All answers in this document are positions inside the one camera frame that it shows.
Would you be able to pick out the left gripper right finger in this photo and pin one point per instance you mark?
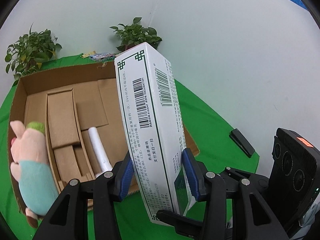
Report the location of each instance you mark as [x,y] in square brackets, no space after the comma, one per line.
[205,187]

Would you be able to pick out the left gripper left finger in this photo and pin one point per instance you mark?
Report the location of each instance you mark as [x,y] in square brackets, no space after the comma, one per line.
[67,217]

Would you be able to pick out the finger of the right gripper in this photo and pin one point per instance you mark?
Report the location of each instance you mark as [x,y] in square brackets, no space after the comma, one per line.
[184,226]

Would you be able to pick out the pink pig plush toy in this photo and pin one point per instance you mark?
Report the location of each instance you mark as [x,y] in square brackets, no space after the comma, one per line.
[31,169]

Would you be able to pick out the narrow cardboard insert box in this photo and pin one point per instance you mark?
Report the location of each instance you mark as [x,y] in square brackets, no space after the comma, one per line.
[68,158]

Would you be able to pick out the white handheld dryer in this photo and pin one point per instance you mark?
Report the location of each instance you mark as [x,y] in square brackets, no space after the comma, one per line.
[99,151]

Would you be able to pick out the white green medicine box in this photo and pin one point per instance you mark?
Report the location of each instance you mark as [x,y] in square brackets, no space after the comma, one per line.
[153,128]

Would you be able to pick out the black flat clip object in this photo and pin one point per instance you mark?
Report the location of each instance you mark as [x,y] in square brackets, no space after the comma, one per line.
[242,142]

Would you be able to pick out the large flat cardboard box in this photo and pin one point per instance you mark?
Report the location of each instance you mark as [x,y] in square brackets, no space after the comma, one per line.
[97,104]

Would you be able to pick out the left potted plant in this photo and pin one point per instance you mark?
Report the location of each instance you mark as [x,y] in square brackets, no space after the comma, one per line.
[28,54]

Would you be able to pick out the potted plant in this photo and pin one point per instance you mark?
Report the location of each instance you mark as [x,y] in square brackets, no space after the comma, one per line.
[28,54]
[134,34]

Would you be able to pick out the right potted plant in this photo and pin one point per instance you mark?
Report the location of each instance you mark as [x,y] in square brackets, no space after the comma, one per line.
[134,34]

